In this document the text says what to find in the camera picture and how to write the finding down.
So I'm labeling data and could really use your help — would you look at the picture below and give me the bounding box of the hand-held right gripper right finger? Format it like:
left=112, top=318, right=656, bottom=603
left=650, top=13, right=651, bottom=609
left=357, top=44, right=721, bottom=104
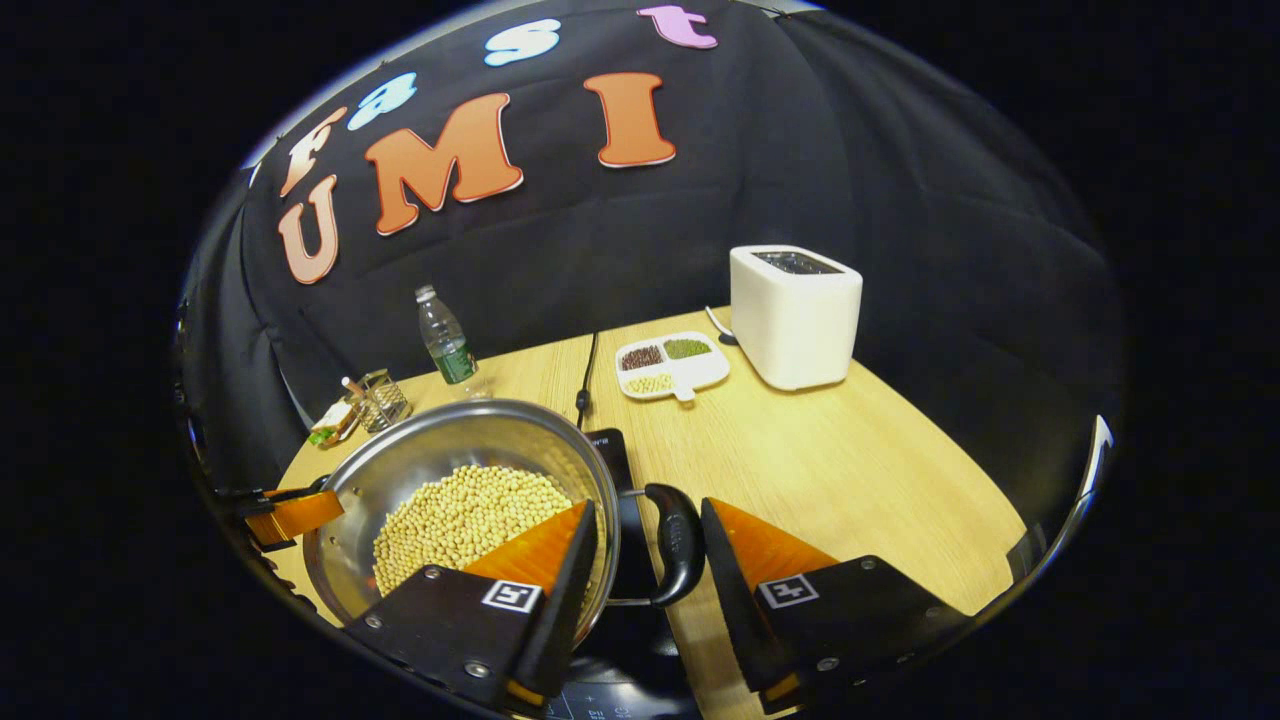
left=698, top=496, right=976, bottom=715

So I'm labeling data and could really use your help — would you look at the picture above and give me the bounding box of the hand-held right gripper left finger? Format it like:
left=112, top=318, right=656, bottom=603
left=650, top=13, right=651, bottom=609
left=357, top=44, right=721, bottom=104
left=341, top=498, right=601, bottom=711

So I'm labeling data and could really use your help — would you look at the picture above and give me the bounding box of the black induction cooktop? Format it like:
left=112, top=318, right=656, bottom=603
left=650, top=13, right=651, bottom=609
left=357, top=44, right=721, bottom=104
left=545, top=428, right=703, bottom=720

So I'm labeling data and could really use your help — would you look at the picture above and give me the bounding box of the pile of yellow soybeans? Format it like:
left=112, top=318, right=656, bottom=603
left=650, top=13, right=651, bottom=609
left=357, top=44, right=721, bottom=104
left=372, top=465, right=573, bottom=599

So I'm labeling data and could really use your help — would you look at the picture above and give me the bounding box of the stainless steel pot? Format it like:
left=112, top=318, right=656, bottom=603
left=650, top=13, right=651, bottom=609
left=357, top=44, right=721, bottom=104
left=303, top=398, right=708, bottom=627

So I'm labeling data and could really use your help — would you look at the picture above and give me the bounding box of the sandwich on plate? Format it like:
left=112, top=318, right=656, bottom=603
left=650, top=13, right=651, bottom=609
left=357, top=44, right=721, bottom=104
left=308, top=400, right=362, bottom=448

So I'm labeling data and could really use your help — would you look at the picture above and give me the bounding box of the clear plastic water bottle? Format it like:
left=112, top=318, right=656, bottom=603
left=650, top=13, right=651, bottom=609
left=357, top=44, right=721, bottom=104
left=415, top=285, right=479, bottom=387

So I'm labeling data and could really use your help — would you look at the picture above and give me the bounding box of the white compartment dish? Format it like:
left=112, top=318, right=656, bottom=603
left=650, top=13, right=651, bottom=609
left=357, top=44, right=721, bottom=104
left=615, top=331, right=732, bottom=404

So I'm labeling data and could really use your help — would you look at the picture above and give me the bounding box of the white toaster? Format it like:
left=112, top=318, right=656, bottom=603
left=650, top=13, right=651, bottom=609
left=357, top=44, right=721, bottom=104
left=729, top=245, right=864, bottom=392

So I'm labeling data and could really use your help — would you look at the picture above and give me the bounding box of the black backdrop cloth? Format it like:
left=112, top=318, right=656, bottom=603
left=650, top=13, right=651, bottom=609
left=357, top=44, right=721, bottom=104
left=178, top=0, right=1121, bottom=561

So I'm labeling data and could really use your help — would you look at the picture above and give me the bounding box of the wire mesh holder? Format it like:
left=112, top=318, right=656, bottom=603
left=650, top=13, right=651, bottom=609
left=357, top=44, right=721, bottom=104
left=355, top=368, right=413, bottom=433

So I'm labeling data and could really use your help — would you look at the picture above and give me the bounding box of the black power cable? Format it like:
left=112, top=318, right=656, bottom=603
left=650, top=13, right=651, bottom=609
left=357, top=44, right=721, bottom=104
left=575, top=333, right=601, bottom=431

